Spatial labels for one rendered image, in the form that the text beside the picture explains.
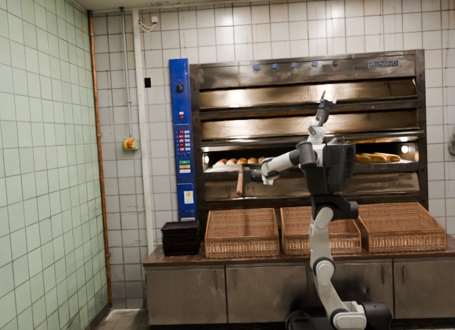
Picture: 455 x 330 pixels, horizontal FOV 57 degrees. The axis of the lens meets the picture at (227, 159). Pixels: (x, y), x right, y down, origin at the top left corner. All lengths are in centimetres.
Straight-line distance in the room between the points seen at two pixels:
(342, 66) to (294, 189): 110
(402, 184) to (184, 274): 193
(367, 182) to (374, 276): 83
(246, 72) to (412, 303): 217
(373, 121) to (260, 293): 167
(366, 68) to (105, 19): 223
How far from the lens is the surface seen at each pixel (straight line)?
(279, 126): 354
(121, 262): 388
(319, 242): 274
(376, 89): 370
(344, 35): 370
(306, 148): 248
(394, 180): 375
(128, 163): 370
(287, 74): 359
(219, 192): 358
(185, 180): 357
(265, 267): 314
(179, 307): 330
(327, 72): 364
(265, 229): 355
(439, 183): 388
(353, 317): 289
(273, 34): 363
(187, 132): 354
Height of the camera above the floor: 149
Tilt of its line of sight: 3 degrees down
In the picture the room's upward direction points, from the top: 3 degrees counter-clockwise
